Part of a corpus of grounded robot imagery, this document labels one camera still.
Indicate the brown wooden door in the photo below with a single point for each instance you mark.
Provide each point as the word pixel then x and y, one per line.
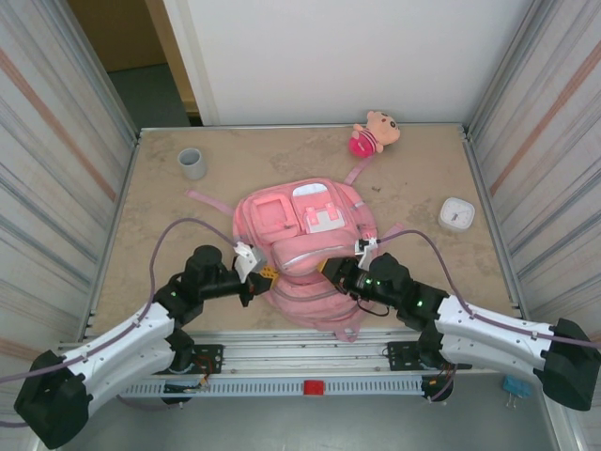
pixel 117 33

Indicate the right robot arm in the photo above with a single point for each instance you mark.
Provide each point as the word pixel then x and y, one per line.
pixel 488 329

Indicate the aluminium mounting rail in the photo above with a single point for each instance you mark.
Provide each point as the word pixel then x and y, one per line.
pixel 300 350

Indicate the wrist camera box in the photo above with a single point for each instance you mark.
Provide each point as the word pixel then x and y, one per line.
pixel 249 260
pixel 366 251

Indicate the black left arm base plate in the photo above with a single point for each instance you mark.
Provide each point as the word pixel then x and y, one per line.
pixel 211 357

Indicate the pink plush pig toy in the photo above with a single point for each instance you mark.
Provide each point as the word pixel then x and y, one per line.
pixel 371 136

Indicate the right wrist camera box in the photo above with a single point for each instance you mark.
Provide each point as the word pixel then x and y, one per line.
pixel 366 251

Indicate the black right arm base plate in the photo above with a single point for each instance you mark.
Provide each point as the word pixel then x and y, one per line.
pixel 404 354

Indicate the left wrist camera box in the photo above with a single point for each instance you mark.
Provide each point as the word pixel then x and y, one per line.
pixel 249 260

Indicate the blue binder clip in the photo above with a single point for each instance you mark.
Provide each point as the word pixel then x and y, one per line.
pixel 515 385

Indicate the white square clock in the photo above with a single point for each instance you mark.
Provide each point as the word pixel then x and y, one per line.
pixel 456 215

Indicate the pink school backpack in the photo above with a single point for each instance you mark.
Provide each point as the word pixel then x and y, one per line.
pixel 300 211

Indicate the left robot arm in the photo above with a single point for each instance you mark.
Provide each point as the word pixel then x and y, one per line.
pixel 117 343

